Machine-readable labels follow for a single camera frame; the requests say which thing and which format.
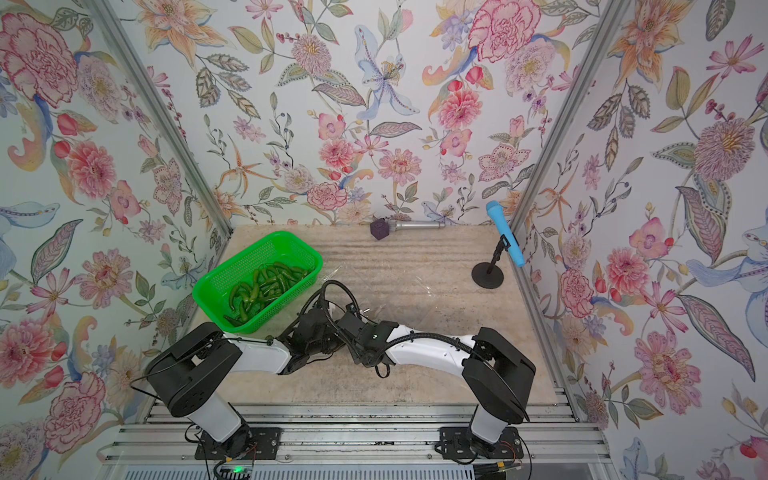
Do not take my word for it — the curved green pepper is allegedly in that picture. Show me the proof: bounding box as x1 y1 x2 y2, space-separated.
224 262 310 327

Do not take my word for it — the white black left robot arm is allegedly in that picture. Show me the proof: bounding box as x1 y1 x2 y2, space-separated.
144 319 343 444

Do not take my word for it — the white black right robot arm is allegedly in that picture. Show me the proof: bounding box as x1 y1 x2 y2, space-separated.
333 313 536 447

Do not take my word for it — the green plastic basket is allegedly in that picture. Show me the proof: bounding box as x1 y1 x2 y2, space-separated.
193 231 324 334

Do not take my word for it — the black microphone stand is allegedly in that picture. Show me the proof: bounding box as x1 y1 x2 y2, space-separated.
471 235 509 290

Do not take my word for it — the blue microphone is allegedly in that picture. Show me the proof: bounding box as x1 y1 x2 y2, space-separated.
486 201 525 268

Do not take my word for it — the aluminium rail frame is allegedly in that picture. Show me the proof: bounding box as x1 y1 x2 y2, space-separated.
97 390 618 479

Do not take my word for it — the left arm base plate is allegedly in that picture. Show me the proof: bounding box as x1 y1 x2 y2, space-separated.
194 426 283 461

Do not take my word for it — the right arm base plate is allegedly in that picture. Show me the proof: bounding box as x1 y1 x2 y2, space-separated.
434 427 526 463

